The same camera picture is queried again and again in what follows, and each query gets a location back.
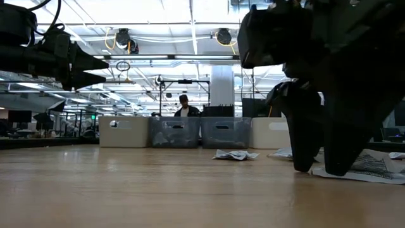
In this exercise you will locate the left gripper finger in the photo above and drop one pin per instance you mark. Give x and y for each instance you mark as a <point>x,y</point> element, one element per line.
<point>82,79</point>
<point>83,60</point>

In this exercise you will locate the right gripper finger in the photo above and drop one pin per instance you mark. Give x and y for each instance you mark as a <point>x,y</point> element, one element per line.
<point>345,139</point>
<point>303,126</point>

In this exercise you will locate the white packet black print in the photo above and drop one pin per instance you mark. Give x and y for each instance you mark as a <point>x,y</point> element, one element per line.
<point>283,153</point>
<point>398,155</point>
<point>235,155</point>
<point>373,168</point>

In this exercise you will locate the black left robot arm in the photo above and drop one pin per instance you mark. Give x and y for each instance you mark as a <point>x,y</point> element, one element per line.
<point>16,57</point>

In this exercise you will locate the black softbox lamp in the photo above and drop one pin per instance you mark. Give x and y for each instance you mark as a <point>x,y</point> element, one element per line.
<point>58,106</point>

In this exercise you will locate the white plastic bin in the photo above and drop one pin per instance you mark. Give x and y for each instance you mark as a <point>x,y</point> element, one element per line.
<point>269,139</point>

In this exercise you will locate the black equipment box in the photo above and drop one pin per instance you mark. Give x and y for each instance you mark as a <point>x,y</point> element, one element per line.
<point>256,109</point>

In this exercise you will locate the dark glass doorway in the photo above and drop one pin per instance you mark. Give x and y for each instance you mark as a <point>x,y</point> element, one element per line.
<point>395,130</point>

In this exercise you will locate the dark equipment silhouette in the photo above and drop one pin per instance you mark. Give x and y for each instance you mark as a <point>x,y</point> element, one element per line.
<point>43,122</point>

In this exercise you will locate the long ceiling light strip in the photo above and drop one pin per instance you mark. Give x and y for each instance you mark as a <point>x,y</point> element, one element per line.
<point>142,57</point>

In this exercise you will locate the black monitor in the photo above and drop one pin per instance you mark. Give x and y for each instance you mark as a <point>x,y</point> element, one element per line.
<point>19,116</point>

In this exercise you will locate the translucent light grey bin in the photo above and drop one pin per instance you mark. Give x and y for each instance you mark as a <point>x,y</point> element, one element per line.
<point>124,136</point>

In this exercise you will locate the dark grey plastic bin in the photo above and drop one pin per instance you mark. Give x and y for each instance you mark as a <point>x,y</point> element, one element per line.
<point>226,134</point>
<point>174,136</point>

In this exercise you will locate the white structural column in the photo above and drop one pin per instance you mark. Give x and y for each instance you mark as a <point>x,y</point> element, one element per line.
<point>222,85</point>

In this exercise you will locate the person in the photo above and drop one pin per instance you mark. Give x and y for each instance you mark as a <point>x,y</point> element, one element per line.
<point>186,111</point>

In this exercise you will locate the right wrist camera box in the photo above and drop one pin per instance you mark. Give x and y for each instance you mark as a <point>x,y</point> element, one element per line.
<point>272,38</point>

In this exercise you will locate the black gantry frame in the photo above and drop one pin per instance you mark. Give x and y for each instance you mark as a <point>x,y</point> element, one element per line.
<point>185,81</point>

